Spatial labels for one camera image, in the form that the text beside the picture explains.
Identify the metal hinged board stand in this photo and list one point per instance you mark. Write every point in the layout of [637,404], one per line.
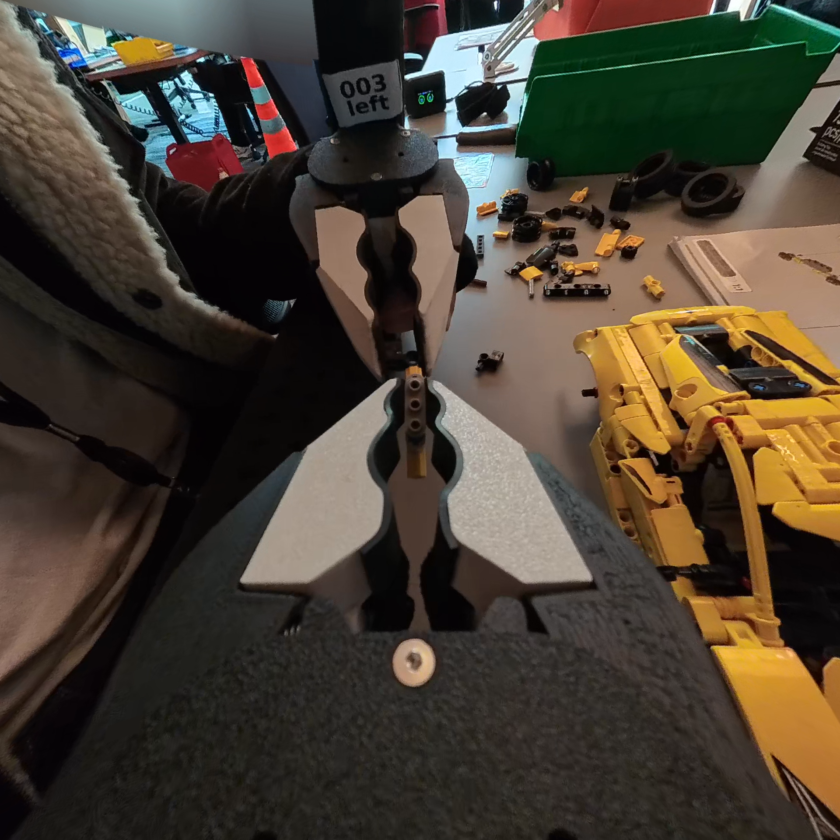
[512,39]

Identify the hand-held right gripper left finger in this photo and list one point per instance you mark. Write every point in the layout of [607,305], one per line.
[315,518]

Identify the open instruction booklet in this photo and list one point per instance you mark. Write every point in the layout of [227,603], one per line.
[754,262]

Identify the printed leaflet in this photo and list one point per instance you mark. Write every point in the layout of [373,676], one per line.
[474,169]

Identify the person's left hand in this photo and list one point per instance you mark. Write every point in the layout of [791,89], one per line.
[397,312]

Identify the black angled connector piece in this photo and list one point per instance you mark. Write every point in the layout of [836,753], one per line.
[489,361]

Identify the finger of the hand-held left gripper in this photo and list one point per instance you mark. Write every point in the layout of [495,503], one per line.
[436,262]
[338,249]

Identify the person's fleece-lined jacket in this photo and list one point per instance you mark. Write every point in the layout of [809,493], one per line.
[79,459]

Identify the yellow toy brick car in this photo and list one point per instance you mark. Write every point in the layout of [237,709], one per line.
[722,459]

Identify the small black connector piece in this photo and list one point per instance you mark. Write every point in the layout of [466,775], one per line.
[403,351]

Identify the green plastic bin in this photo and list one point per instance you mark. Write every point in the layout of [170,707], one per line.
[656,98]

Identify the black box green lights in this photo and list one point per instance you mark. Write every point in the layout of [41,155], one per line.
[424,95]

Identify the red plastic crate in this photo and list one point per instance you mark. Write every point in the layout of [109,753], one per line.
[203,164]

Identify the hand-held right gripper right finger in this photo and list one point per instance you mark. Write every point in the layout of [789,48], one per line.
[518,518]

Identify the orange traffic cone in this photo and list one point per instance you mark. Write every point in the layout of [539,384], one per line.
[269,111]

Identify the yellow plastic tray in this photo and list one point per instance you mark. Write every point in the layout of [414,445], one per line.
[141,51]

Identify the scattered toy brick pieces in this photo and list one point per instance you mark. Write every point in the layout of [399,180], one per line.
[577,290]

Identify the toy car set box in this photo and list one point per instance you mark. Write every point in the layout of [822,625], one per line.
[823,141]

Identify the person's left forearm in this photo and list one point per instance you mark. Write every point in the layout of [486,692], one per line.
[229,223]

